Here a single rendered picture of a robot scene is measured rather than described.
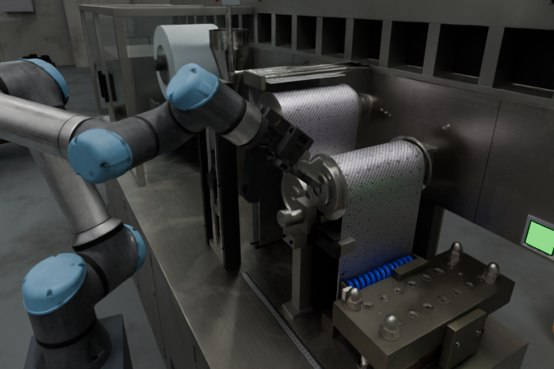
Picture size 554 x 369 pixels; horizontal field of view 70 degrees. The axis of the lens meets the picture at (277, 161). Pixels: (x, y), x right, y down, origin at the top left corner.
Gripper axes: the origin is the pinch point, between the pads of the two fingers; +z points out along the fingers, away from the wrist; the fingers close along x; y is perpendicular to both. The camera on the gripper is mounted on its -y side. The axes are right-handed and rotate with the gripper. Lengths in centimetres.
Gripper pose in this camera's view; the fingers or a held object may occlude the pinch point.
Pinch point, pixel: (311, 184)
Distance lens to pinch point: 82.5
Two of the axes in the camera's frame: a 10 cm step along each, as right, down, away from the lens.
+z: 6.6, 4.4, 6.0
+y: 5.5, -8.3, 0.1
